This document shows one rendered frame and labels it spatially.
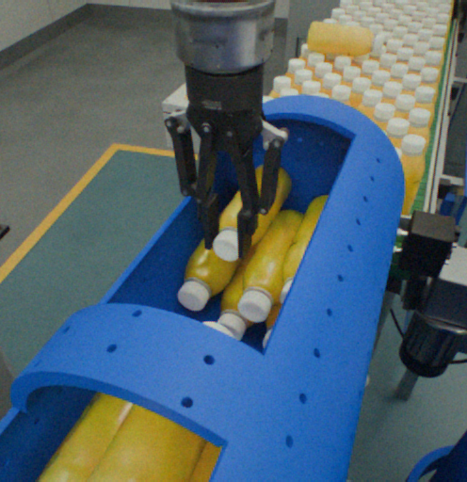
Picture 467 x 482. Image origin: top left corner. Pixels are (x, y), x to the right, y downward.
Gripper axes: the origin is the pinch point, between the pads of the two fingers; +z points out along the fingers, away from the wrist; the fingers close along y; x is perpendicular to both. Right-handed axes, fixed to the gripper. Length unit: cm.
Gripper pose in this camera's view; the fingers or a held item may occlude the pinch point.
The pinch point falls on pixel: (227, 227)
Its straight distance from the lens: 55.6
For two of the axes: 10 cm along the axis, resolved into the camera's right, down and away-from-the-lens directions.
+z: 0.1, 7.4, 6.8
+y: 9.3, 2.5, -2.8
